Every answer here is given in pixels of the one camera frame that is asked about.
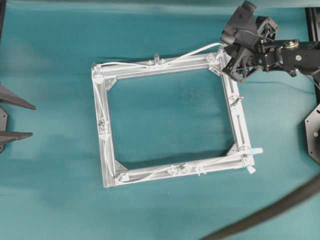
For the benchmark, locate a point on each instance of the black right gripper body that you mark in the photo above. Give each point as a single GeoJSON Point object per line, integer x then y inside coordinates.
{"type": "Point", "coordinates": [244, 60]}

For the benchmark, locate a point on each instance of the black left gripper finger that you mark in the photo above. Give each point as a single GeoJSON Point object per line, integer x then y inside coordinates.
{"type": "Point", "coordinates": [11, 136]}
{"type": "Point", "coordinates": [8, 97]}

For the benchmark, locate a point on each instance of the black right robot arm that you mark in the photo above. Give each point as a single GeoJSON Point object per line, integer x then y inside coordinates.
{"type": "Point", "coordinates": [291, 56]}

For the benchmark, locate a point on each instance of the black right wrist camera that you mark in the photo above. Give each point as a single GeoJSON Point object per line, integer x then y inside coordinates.
{"type": "Point", "coordinates": [241, 27]}

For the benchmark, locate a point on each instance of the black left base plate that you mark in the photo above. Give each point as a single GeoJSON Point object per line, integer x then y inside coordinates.
{"type": "Point", "coordinates": [3, 120]}

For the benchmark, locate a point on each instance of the black vertical extrusion rail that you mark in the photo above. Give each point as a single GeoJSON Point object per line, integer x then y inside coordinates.
{"type": "Point", "coordinates": [313, 25]}

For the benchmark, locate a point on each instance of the square aluminium extrusion frame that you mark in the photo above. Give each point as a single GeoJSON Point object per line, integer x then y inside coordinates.
{"type": "Point", "coordinates": [169, 117]}

